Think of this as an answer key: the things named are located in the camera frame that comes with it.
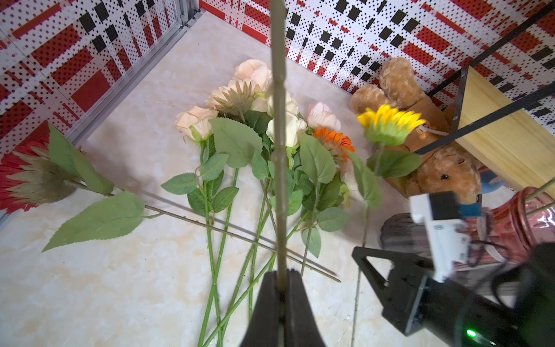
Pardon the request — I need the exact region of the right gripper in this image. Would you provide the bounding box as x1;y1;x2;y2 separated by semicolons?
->
352;242;554;346

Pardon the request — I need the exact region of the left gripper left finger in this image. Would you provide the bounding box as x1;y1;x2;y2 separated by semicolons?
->
240;272;280;347

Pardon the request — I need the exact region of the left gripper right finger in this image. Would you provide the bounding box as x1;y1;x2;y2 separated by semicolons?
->
284;270;325;347

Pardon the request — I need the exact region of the orange flower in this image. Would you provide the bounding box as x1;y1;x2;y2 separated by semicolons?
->
294;127;355;270

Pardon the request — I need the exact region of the yellow flower back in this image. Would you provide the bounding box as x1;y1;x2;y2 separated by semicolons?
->
348;103;428;347

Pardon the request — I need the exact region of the brown ribbed glass vase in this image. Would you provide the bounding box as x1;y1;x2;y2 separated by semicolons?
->
379;213;432;259

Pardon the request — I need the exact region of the pink ribbed glass vase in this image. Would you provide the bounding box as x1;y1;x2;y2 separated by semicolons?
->
464;187;554;266

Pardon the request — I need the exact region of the brown teddy bear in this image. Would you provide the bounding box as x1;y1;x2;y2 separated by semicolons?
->
351;58;482;204

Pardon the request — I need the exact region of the bamboo two-tier shelf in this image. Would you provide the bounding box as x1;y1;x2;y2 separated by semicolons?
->
413;0;555;198

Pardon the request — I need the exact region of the white rose in pile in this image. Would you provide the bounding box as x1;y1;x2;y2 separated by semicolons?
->
266;92;307;147

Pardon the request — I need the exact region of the pale pink rose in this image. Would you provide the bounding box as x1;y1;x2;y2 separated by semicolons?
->
306;102;341;131

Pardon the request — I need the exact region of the beige daisy flower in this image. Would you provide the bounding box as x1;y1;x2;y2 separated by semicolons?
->
206;79;263;116

